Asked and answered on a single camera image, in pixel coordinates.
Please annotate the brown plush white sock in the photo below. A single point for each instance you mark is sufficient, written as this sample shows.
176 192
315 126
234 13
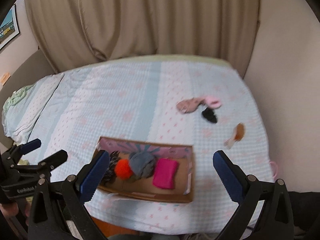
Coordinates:
237 135

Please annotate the blue checkered floral bedspread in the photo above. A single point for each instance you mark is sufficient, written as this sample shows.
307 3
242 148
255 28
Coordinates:
136 100

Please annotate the black white patterned scrunchie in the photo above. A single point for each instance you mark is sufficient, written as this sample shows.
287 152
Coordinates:
110 175

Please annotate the grey blue fluffy item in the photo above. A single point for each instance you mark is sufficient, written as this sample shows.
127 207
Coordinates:
142 164

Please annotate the pink fluffy wristband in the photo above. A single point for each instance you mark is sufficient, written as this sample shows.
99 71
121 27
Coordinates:
212 102

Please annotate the green blanket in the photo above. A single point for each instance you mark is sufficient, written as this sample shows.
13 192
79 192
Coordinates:
16 97

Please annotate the orange fluffy pompom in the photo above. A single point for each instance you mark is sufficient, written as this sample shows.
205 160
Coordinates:
123 170

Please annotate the pink round mirror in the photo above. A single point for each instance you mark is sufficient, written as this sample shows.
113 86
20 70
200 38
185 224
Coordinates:
274 168

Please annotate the framed wall picture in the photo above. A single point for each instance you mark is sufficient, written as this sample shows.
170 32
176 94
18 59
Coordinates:
9 27

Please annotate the person's left hand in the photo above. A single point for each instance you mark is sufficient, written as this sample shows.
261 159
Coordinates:
11 210

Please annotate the cardboard box tray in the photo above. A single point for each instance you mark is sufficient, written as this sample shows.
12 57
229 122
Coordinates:
143 188

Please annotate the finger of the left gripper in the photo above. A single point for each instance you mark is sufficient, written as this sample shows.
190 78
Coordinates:
52 162
24 149

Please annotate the beige pink fabric mask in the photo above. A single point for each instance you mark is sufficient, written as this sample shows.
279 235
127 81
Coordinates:
189 105

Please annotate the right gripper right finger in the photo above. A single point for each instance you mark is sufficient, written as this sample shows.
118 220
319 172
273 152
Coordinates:
242 189

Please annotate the magenta cloth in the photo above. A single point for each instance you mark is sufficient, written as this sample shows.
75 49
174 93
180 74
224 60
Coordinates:
164 174

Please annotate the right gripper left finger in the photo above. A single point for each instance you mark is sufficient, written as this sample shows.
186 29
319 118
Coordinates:
78 189

